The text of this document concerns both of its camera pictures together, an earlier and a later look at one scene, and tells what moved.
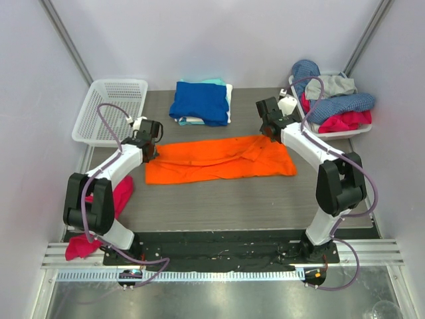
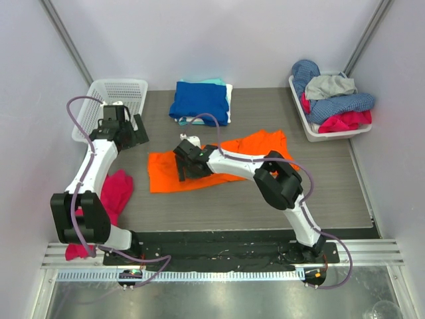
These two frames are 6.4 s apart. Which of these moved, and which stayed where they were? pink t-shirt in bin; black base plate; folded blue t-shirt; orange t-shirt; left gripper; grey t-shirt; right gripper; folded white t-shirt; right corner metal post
Moved: orange t-shirt; right gripper; left gripper
Stayed: grey t-shirt; right corner metal post; black base plate; pink t-shirt in bin; folded white t-shirt; folded blue t-shirt
